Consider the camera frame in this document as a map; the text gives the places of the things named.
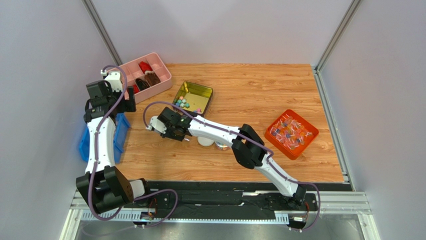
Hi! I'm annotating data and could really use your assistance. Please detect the left aluminium frame post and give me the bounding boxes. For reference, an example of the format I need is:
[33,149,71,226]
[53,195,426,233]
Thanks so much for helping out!
[81,0,123,65]

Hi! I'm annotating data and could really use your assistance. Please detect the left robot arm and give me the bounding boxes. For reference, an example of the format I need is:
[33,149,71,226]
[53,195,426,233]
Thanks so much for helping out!
[76,80,146,219]

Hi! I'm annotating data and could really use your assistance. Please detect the blue plastic bin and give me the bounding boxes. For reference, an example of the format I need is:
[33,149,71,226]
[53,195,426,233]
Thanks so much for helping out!
[78,113,131,164]

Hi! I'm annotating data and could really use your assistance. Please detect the pink compartment tray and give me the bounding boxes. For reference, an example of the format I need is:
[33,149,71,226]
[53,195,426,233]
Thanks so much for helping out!
[120,52,173,104]

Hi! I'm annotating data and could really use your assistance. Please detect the orange tray of candies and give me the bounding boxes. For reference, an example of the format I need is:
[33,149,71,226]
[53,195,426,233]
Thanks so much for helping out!
[264,109,319,160]

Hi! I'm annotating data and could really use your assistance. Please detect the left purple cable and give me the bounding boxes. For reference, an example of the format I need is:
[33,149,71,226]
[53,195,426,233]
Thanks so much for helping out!
[87,64,179,229]

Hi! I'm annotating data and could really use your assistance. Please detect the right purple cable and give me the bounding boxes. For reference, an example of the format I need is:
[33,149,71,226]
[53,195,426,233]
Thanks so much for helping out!
[143,101,321,232]

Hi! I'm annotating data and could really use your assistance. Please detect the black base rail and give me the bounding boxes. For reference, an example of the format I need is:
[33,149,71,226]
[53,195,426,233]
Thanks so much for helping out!
[70,179,372,225]

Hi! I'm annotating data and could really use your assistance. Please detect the white round lid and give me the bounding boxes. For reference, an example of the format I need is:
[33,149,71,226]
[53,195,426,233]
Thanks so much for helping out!
[197,136,215,147]

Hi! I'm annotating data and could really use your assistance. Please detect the clear plastic cup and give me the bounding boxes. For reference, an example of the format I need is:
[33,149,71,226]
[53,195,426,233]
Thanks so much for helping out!
[214,141,229,151]

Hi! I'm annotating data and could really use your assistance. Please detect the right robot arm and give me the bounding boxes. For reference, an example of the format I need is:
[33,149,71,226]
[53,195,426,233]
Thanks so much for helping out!
[147,107,307,206]

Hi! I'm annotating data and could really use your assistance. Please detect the right aluminium frame post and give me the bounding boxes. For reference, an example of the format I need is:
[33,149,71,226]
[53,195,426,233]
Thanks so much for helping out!
[314,0,363,73]

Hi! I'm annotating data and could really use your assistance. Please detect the purple cable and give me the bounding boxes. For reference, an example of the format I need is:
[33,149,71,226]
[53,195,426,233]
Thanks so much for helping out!
[143,101,321,232]
[87,64,179,229]

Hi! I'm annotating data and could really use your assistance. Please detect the square tin of star candies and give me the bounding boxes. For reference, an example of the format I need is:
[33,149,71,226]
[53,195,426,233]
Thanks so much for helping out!
[172,81,214,117]

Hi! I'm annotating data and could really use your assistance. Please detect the aluminium frame post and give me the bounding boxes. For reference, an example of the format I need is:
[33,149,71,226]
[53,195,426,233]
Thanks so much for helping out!
[81,0,123,65]
[314,0,363,73]

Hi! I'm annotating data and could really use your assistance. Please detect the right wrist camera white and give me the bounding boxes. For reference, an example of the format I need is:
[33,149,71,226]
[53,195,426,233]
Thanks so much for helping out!
[145,116,167,134]

